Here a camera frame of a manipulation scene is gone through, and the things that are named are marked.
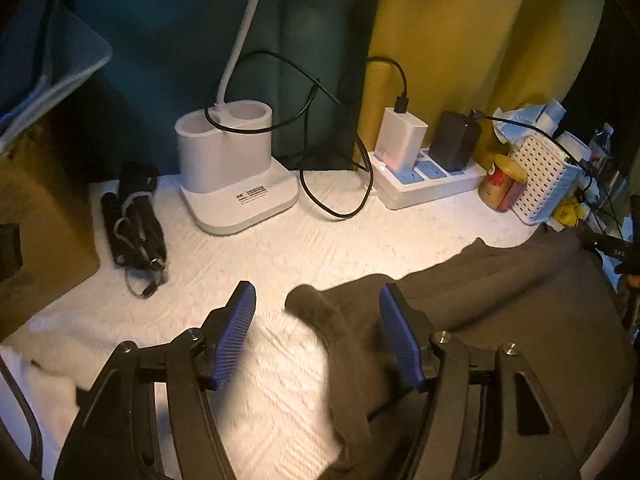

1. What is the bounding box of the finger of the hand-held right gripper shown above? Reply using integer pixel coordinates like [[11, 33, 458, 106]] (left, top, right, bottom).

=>
[[580, 232, 640, 263]]

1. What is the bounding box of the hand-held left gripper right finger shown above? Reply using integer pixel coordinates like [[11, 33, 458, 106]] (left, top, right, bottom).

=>
[[379, 284, 583, 480]]

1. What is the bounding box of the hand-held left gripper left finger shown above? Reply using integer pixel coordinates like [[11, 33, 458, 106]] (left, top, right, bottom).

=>
[[54, 281, 257, 480]]

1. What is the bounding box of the brown t-shirt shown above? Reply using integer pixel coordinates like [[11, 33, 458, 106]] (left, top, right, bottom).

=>
[[285, 237, 636, 480]]

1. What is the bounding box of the yellow packet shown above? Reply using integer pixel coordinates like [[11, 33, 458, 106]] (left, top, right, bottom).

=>
[[552, 195, 586, 229]]

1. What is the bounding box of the steel tumbler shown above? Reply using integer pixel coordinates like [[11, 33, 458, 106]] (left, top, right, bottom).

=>
[[605, 165, 632, 197]]

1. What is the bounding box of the white textured table cloth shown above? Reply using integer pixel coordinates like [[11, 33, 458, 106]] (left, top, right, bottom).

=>
[[0, 165, 636, 480]]

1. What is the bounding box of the white perforated basket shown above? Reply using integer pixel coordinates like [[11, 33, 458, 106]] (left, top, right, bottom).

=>
[[507, 136, 583, 226]]

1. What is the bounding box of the clear water bottle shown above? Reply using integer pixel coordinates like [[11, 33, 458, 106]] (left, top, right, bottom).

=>
[[590, 122, 617, 166]]

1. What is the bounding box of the white lidded jar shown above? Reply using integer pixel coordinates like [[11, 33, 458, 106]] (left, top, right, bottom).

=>
[[557, 130, 593, 162]]

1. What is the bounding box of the red candle jar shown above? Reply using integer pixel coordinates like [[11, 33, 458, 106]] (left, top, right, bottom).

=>
[[477, 154, 528, 213]]

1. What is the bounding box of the white spray can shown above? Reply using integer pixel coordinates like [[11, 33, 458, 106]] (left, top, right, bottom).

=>
[[540, 100, 567, 136]]

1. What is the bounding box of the white power strip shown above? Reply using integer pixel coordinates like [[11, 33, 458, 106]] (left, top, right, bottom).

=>
[[357, 147, 488, 211]]

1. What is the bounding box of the white desk lamp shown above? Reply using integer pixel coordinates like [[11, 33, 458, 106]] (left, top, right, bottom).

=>
[[175, 0, 301, 235]]

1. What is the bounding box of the crumpled tissue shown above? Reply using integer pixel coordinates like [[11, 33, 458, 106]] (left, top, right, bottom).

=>
[[492, 105, 548, 143]]

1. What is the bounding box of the black charger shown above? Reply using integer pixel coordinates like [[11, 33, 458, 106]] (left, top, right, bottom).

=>
[[429, 111, 482, 172]]

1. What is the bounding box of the white charger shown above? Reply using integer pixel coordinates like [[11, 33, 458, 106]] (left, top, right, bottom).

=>
[[376, 106, 429, 171]]

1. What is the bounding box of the cardboard box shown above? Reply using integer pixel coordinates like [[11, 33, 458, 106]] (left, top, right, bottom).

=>
[[0, 115, 101, 343]]

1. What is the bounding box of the wide yellow curtain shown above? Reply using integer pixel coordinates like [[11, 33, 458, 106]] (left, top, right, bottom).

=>
[[357, 0, 608, 161]]

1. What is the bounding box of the wide teal curtain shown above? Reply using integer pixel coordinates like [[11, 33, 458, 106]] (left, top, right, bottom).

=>
[[65, 0, 386, 181]]

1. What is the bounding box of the black bundled cable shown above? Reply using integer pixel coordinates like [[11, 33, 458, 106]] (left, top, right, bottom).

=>
[[101, 161, 168, 298]]

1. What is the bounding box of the black lamp cable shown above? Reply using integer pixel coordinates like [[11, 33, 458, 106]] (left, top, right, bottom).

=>
[[205, 50, 373, 221]]

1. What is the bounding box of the black black-charger cable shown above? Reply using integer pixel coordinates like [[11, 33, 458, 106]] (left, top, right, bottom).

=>
[[470, 110, 601, 206]]

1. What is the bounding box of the black braided cable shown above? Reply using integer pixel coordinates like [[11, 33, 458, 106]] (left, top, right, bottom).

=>
[[0, 355, 46, 468]]

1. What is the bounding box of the black white-charger cable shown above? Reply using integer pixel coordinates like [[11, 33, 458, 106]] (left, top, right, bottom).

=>
[[365, 57, 412, 113]]

